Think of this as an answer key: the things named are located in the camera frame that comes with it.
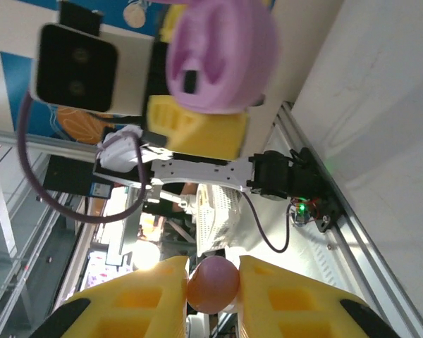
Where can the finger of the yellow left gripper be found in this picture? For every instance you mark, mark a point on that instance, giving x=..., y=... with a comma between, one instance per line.
x=204, y=134
x=169, y=24

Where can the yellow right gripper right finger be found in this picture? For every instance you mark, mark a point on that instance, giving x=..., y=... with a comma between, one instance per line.
x=285, y=310

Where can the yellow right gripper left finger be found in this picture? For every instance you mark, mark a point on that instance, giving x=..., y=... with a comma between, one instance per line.
x=137, y=303

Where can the pink earbud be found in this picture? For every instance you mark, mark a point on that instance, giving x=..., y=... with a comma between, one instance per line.
x=213, y=281

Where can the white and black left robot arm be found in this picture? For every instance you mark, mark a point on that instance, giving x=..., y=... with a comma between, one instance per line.
x=197, y=172

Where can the white plastic basket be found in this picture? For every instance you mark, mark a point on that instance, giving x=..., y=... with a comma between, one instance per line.
x=218, y=218

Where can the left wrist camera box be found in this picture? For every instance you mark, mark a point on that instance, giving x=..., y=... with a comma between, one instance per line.
x=74, y=67

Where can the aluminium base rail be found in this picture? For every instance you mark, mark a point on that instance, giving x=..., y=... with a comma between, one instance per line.
x=373, y=253

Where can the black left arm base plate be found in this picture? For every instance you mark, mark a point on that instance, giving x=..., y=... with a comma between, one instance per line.
x=324, y=211

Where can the aluminium frame post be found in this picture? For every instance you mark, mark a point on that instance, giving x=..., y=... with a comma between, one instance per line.
x=0, y=135

